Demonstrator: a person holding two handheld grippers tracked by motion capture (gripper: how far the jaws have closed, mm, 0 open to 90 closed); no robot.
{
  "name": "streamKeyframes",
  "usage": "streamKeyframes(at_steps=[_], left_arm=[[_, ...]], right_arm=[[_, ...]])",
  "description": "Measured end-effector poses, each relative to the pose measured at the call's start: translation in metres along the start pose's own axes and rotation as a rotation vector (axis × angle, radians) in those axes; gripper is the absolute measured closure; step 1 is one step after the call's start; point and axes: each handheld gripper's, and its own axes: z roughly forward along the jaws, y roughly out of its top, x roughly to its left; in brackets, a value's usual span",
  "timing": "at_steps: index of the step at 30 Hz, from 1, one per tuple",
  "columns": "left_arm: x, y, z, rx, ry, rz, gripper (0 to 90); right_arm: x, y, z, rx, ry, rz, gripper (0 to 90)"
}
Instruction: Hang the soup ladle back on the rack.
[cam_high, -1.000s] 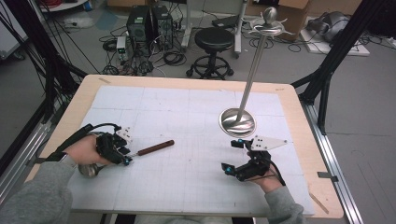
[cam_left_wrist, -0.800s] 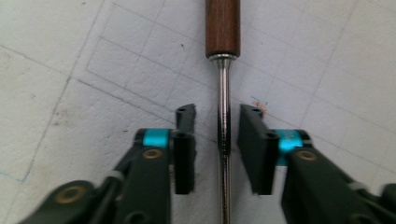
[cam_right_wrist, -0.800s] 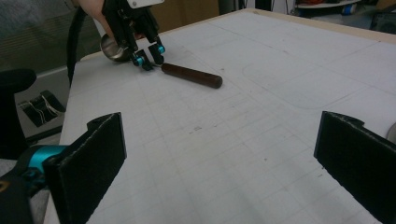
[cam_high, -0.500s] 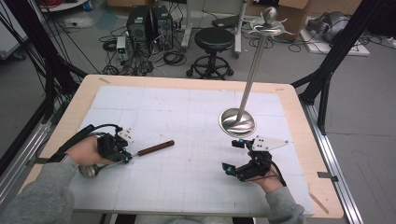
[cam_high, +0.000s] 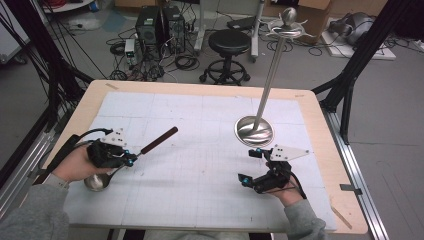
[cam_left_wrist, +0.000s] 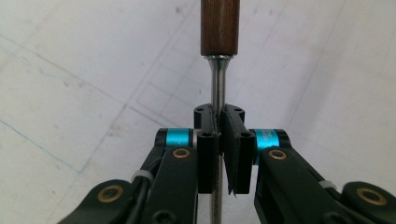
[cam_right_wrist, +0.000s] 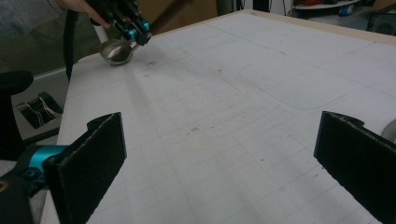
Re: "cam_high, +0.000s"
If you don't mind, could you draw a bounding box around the steel utensil stand with hooks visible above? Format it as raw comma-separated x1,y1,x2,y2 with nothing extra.
234,6,317,149

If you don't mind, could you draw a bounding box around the cardboard box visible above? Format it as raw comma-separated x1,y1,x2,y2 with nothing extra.
295,0,335,45

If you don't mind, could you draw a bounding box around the black metal frame strut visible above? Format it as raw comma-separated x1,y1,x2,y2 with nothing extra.
312,0,415,145

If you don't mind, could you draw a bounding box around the tangle of black floor cables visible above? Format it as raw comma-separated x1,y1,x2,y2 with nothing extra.
105,28,202,83

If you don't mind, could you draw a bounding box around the person's left hand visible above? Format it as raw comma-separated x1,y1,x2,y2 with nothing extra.
51,144,114,184

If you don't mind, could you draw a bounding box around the steel ladle with brown handle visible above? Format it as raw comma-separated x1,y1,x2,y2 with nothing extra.
83,126,179,193

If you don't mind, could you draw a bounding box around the black flat laptop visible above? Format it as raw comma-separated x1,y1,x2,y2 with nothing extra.
226,15,257,31

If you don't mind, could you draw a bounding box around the person's right hand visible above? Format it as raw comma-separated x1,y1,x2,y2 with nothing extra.
264,161,304,208

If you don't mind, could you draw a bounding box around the black computer tower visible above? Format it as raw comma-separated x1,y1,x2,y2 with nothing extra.
162,5,186,55
135,6,165,59

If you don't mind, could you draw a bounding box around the small white power supply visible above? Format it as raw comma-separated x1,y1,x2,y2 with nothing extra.
124,38,137,66

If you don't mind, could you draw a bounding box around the black round stool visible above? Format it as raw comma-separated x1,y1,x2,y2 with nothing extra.
199,28,252,86

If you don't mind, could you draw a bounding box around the right hand-held gripper black cable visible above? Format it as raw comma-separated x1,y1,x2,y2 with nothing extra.
266,171,308,200

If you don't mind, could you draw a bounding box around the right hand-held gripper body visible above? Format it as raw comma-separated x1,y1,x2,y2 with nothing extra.
252,143,311,195

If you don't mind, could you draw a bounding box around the white flat board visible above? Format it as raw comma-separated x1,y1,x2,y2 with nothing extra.
320,31,397,61

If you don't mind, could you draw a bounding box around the aluminium rail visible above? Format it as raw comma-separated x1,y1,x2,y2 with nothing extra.
320,109,390,240
0,129,56,219

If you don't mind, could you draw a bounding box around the white grid mat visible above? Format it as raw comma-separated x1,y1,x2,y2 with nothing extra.
62,91,338,232

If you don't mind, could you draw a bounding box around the grey bag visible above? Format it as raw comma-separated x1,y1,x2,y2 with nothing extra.
327,12,377,47

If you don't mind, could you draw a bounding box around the white stand leg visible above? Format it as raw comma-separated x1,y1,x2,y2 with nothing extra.
250,0,265,63

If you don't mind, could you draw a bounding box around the black frame with cable bundle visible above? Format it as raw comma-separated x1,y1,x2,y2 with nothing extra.
0,0,95,134

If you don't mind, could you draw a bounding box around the black tape piece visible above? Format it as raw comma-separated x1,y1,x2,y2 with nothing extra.
339,183,363,196

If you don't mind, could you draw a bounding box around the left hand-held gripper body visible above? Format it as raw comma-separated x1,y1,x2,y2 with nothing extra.
86,127,129,169

